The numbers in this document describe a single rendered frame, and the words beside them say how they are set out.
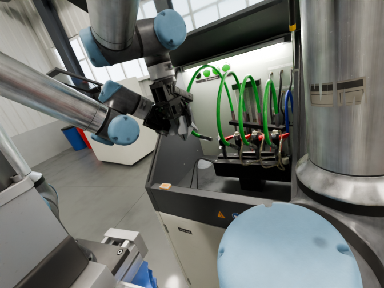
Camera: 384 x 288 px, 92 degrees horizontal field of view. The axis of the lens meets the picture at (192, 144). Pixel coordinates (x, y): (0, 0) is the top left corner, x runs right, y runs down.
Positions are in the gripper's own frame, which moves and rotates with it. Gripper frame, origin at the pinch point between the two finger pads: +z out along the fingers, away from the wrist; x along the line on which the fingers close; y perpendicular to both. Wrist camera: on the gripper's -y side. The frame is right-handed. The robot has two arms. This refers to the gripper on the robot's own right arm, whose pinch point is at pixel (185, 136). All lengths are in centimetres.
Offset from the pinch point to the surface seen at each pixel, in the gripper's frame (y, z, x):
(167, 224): 0, 51, -30
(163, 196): 0.0, 31.0, -24.0
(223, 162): -21.9, 23.7, 0.7
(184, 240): 0, 60, -21
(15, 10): -284, -318, -698
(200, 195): -0.3, 26.9, -1.6
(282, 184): -28, 39, 24
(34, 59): -263, -181, -696
